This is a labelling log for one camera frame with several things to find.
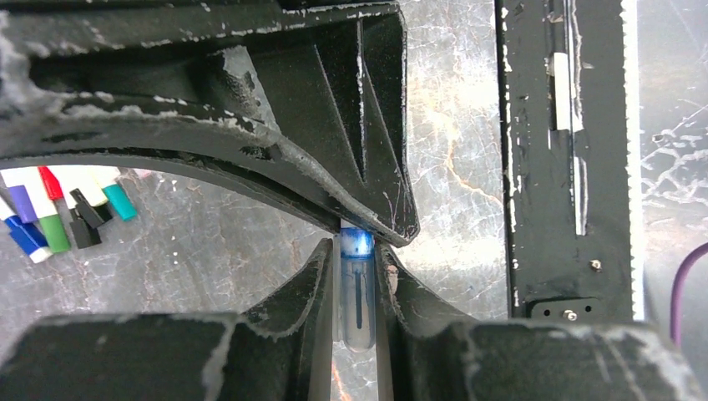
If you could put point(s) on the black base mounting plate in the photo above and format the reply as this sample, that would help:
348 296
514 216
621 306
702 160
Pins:
566 180

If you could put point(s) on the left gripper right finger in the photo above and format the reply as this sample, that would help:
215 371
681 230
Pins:
297 104

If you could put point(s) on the green cap white marker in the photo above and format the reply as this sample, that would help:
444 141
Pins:
34 205

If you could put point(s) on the red cap white marker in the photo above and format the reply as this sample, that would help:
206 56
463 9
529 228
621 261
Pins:
50 183

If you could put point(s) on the black cap white marker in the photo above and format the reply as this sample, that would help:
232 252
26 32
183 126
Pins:
86 202

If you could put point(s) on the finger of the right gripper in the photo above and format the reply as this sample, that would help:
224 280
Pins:
429 350

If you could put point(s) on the white slotted cable duct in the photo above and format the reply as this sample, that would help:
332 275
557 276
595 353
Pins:
629 16

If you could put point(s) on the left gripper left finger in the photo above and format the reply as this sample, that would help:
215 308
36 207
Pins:
279 349

